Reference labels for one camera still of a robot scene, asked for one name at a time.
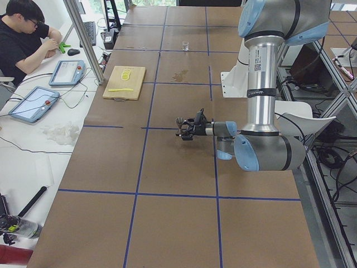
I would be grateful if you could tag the black keyboard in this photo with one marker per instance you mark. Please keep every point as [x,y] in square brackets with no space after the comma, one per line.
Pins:
[90,29]

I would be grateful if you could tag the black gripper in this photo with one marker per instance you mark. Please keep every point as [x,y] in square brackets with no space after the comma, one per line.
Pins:
[199,130]

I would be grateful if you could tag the teach pendant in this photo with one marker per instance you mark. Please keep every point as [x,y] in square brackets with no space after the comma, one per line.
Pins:
[35,104]
[67,72]

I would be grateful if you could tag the black computer mouse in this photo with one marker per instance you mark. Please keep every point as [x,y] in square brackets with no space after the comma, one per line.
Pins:
[72,52]

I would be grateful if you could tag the steel jigger measuring cup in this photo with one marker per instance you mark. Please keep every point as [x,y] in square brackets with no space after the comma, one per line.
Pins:
[180,123]

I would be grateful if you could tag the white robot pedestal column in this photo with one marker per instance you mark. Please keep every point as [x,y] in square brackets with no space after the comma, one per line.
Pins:
[235,83]

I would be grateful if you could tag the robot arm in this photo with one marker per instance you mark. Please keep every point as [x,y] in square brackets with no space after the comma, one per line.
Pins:
[264,26]

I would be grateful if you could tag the aluminium frame post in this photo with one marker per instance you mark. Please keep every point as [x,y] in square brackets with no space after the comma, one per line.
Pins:
[75,16]

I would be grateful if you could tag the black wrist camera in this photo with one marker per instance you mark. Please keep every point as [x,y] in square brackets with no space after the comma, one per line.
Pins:
[200,118]

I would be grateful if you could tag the white chair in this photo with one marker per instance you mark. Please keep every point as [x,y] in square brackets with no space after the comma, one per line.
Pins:
[301,114]

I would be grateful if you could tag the yellow plastic knife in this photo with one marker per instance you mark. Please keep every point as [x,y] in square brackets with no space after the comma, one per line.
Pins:
[120,89]

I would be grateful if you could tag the clear water bottle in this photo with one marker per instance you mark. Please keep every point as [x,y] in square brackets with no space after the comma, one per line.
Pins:
[19,226]

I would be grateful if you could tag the green plastic part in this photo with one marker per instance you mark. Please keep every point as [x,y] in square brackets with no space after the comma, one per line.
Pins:
[63,46]

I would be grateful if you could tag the black handle tool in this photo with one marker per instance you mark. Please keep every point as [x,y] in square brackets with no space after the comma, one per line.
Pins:
[32,202]

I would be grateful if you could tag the bamboo cutting board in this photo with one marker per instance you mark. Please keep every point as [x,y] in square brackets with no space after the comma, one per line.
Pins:
[135,82]

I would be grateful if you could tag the crumpled white tissue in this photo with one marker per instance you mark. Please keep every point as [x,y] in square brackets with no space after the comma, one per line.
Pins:
[62,134]

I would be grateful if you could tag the teach pendant near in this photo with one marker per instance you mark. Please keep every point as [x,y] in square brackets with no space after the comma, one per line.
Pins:
[35,104]

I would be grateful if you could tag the teach pendant far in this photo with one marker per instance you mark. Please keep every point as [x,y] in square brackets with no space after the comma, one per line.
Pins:
[67,72]

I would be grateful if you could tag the seated person black shirt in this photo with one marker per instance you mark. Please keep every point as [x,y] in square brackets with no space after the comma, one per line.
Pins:
[25,39]

